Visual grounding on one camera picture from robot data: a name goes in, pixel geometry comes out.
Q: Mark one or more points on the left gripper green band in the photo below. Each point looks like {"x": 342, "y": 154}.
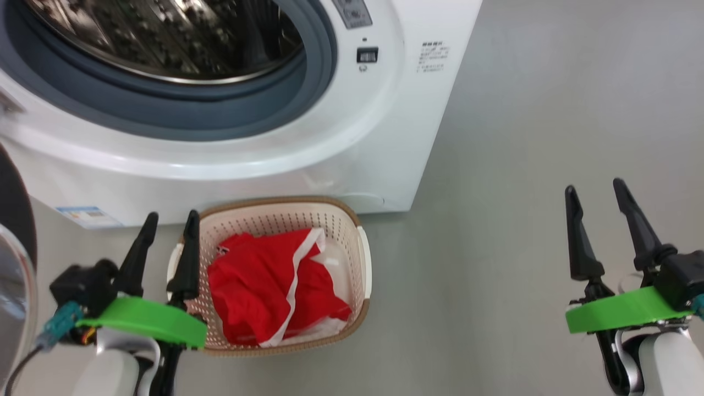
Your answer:
{"x": 148, "y": 322}

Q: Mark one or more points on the washing machine round door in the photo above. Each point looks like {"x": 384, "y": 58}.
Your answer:
{"x": 14, "y": 209}

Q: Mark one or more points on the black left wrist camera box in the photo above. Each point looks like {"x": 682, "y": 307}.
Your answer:
{"x": 82, "y": 283}

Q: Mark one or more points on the cream laundry basket brown rim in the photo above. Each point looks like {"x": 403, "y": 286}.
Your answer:
{"x": 352, "y": 220}

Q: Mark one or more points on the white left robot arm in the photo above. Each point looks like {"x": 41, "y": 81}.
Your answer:
{"x": 110, "y": 368}

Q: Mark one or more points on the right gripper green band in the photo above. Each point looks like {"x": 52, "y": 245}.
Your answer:
{"x": 621, "y": 311}

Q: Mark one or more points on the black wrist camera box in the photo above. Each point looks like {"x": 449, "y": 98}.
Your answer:
{"x": 82, "y": 283}
{"x": 682, "y": 278}

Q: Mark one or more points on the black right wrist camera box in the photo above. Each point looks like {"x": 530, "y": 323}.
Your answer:
{"x": 682, "y": 278}

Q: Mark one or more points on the red and white garment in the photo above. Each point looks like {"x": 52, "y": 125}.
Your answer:
{"x": 253, "y": 291}

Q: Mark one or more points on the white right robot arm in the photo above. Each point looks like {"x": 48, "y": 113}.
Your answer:
{"x": 671, "y": 363}

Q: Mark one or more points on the white front-load washing machine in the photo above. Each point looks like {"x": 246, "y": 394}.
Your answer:
{"x": 385, "y": 137}

